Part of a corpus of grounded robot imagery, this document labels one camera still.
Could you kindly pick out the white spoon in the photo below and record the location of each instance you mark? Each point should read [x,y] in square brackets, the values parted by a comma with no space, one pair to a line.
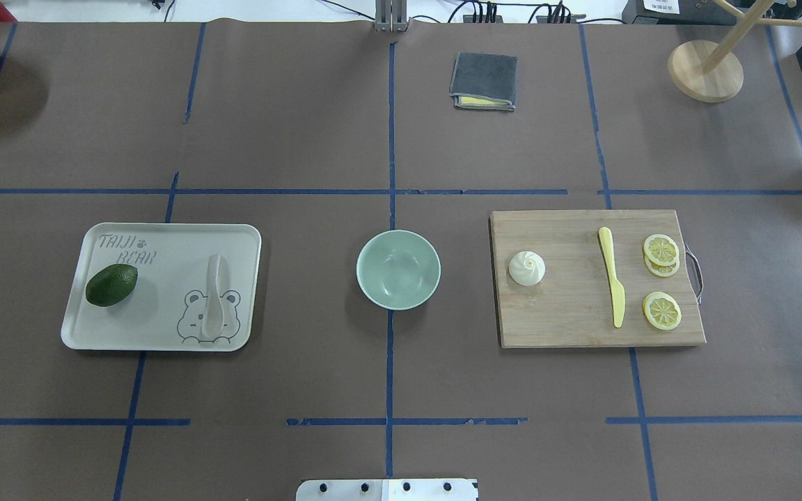
[216,313]

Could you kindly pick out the light green bowl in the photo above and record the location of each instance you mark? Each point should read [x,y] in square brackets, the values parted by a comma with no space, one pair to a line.
[398,270]

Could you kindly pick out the white steamed bun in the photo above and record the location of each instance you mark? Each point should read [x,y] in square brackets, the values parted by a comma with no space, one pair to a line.
[527,268]

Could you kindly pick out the yellow sponge under cloth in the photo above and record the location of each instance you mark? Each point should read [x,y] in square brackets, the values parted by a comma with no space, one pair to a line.
[480,103]

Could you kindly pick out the bamboo cutting board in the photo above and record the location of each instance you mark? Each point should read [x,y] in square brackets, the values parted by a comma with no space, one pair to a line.
[571,307]

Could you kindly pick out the grey folded cloth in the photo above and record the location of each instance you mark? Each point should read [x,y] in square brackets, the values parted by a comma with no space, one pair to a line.
[491,76]

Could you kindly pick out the yellow plastic knife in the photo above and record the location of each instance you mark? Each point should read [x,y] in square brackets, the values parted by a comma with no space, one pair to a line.
[617,290]

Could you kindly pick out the beige bear tray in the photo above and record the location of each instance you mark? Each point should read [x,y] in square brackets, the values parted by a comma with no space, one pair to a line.
[166,310]

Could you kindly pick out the upper stacked lemon slice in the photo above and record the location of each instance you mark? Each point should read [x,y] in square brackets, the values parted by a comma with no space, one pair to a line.
[661,250]

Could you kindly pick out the stacked lemon slice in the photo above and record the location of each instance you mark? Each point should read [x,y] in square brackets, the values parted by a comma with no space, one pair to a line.
[661,271]
[661,250]

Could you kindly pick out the lower stacked lemon slice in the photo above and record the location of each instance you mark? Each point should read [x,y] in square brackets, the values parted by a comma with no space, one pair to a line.
[661,271]

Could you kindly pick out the lemon slice near knife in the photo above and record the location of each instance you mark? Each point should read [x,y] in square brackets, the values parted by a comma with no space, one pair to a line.
[662,311]

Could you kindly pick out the green avocado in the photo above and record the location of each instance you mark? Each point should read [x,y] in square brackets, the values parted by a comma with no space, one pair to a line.
[111,285]

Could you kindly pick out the wooden mug tree stand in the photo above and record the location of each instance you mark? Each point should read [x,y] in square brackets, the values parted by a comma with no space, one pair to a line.
[708,71]

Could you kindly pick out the aluminium frame post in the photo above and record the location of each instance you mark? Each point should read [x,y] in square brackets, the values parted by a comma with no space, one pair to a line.
[391,16]

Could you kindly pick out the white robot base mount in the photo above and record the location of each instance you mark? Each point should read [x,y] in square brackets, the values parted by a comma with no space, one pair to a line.
[389,489]

